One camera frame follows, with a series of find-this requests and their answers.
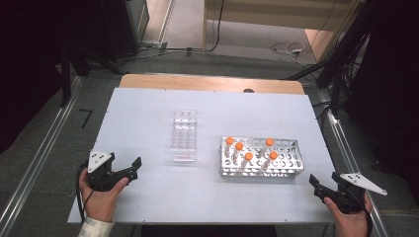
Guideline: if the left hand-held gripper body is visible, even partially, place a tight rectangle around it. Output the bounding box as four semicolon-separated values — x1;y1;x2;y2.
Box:
86;151;128;193

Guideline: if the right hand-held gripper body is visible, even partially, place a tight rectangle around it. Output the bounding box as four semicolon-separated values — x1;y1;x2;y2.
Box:
324;171;388;215

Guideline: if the metal tube rack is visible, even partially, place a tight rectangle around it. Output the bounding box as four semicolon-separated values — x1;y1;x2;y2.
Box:
219;136;304;181

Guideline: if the orange-capped plastic tube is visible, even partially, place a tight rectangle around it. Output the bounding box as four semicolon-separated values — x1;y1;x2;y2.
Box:
258;137;275;159
231;141;245;163
240;151;254;171
261;150;280;172
224;136;235;158

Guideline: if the clear acrylic tube rack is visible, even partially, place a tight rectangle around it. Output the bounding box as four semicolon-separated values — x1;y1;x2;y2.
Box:
169;109;199;163

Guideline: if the person's left hand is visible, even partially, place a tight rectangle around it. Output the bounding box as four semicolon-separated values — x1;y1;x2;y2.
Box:
78;167;130;223

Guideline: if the person's right hand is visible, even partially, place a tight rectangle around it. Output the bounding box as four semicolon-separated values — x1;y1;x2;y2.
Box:
323;194;374;237

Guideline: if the black metal stand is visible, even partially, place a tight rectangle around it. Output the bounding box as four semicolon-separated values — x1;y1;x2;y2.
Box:
58;45;72;108

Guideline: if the grey power strip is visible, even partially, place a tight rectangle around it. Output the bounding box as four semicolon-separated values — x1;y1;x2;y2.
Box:
139;39;169;51

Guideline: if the dark cabinet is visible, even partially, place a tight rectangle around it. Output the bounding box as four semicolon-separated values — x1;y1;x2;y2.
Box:
102;0;150;63

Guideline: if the left hand-held gripper cable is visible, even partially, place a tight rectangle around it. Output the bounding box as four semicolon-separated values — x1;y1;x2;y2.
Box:
75;159;97;225

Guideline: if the hand-held gripper cable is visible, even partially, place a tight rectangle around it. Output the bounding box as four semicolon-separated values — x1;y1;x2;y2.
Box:
75;159;97;225
354;190;376;237

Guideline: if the right hand-held gripper cable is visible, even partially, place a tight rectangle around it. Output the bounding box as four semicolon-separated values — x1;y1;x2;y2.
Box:
354;190;376;237

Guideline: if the aluminium floor rail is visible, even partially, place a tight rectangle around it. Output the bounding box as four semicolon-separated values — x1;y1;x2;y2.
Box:
0;76;83;237
315;87;389;237

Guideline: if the black cable bundle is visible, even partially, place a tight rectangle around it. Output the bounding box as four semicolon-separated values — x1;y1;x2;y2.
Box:
314;19;374;115

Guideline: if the white floor cable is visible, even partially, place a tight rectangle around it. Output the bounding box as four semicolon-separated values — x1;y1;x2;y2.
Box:
270;40;307;63

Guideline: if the black hanging cable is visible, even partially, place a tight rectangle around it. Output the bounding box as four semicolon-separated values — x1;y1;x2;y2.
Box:
204;0;226;53

